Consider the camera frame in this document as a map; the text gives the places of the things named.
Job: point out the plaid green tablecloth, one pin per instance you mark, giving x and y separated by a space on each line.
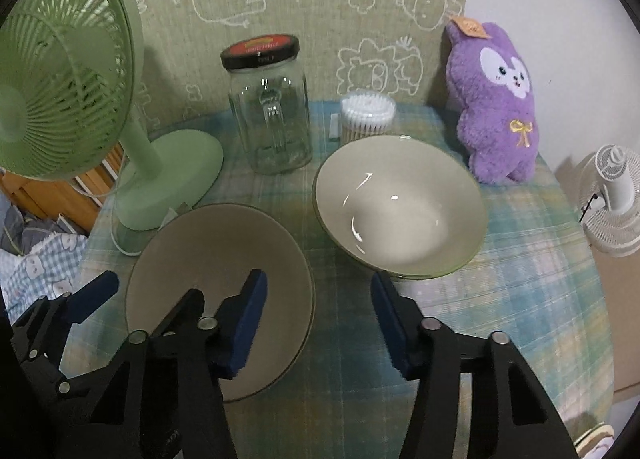
534 279

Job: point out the glass jar black lid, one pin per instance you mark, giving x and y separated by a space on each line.
268 97

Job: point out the wooden bed headboard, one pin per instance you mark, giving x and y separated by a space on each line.
78 199

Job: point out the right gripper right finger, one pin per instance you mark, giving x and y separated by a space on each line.
512 415

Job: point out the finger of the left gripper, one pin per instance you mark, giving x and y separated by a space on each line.
85 298

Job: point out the blue floral bowl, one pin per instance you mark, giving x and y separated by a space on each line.
400 205
213 249

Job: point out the purple plush bunny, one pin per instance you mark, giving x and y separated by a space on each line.
489 84

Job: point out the white clip fan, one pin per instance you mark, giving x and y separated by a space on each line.
608 200

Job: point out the blue checkered blanket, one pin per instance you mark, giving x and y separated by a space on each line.
39 258

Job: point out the green desk fan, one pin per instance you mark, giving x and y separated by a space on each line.
70 71

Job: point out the cotton swab container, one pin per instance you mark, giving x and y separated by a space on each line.
366 113

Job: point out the round yellow flower plate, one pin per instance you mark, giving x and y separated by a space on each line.
595 443

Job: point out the blue floral bowl middle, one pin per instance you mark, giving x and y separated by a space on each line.
213 249

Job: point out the blue floral bowl right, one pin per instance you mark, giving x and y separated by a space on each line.
400 205

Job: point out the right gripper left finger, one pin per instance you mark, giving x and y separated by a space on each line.
160 395

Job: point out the green cartoon wall mat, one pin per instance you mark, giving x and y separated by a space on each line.
395 47

